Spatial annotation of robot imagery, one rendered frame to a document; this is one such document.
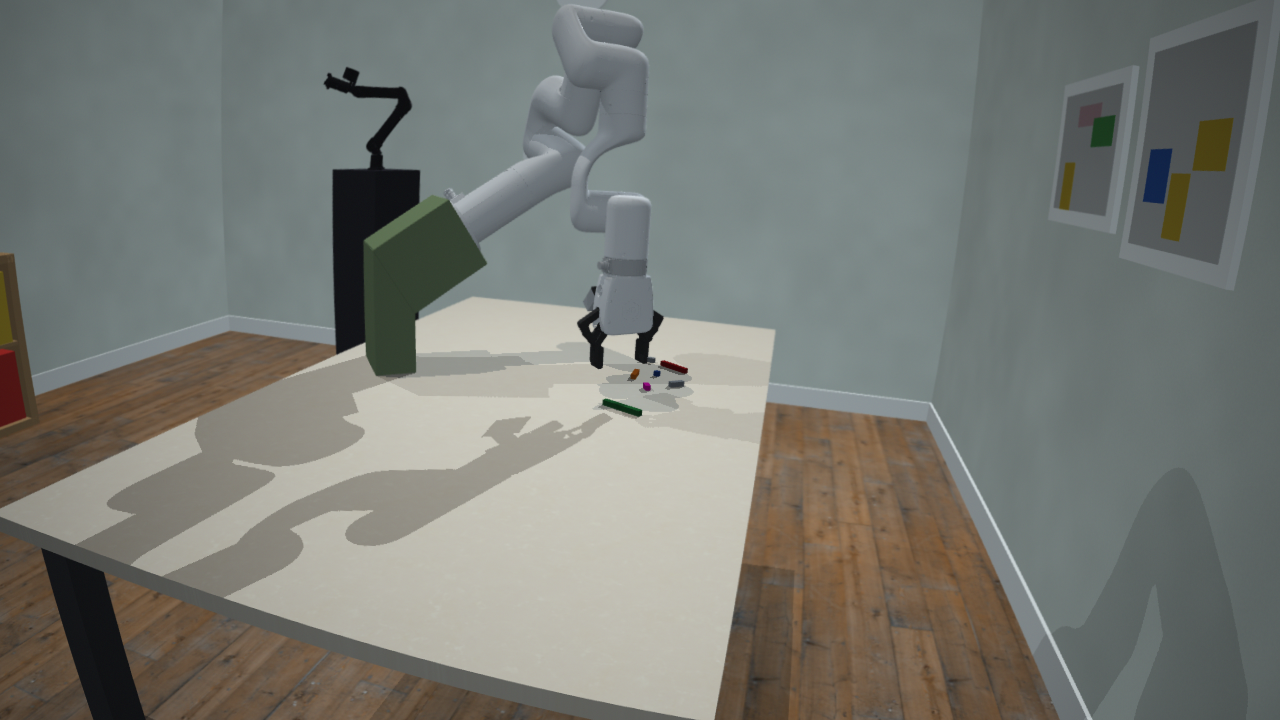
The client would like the green rod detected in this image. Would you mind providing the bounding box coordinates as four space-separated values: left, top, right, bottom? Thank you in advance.
602 398 643 416

